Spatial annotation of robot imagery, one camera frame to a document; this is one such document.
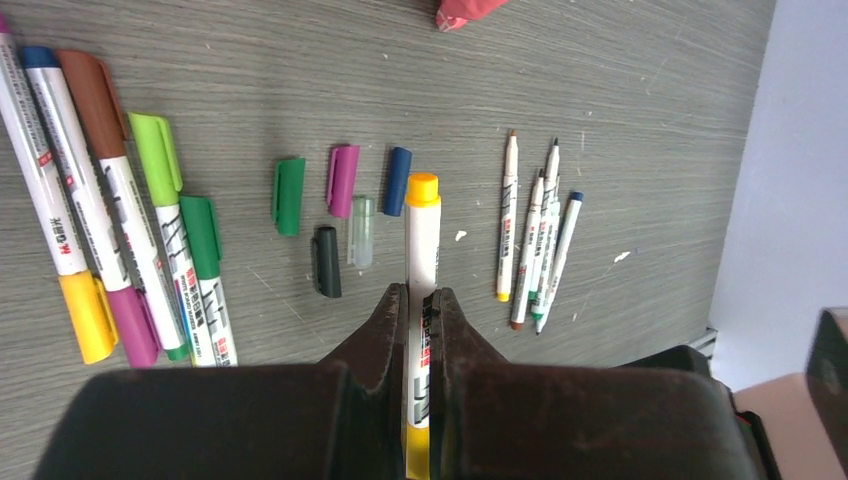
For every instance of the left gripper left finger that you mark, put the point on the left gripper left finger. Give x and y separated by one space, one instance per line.
337 418

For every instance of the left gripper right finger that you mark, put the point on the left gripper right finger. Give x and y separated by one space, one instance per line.
660 417

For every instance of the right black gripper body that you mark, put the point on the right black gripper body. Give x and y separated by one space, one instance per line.
826 375

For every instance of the purple capped marker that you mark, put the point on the purple capped marker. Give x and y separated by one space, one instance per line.
79 176
526 264

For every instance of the black pen cap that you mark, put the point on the black pen cap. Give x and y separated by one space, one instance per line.
326 266

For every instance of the clear pen cap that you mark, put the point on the clear pen cap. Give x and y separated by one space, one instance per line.
361 232

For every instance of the green capped marker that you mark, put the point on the green capped marker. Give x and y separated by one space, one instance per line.
549 187
200 220

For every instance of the yellow capped marker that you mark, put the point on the yellow capped marker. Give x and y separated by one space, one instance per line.
422 235
84 295

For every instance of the black capped blue marker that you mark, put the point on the black capped blue marker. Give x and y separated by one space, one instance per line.
564 239

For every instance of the green pen cap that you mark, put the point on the green pen cap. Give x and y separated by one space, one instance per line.
287 196

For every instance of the purple pen cap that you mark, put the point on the purple pen cap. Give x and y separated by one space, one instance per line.
342 172

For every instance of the blue pen cap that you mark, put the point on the blue pen cap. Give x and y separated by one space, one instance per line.
398 171

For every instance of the clear capped green pen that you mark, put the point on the clear capped green pen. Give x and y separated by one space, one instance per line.
549 254

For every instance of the lime capped marker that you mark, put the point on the lime capped marker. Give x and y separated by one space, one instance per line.
157 153

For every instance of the pink patterned jacket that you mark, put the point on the pink patterned jacket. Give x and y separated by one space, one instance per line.
454 14

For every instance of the brown capped marker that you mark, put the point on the brown capped marker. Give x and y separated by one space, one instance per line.
90 83

